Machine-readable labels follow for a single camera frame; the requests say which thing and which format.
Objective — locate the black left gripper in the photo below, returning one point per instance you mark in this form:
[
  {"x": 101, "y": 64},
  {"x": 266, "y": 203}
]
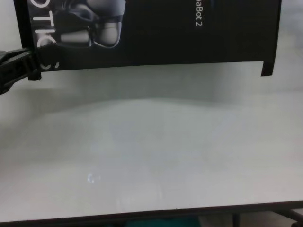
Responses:
[{"x": 11, "y": 68}]

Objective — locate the black AI robotics poster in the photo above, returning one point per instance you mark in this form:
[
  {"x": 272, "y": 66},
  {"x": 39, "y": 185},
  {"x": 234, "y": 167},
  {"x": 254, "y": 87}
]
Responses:
[{"x": 165, "y": 35}]

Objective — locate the teal object under table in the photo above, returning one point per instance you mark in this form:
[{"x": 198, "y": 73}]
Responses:
[{"x": 161, "y": 223}]

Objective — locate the black tape frame outline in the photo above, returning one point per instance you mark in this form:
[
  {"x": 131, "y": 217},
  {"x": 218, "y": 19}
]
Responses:
[{"x": 267, "y": 68}]

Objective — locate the dark table frame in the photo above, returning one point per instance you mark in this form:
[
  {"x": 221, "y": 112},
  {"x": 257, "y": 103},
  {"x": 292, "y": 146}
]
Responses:
[{"x": 236, "y": 221}]

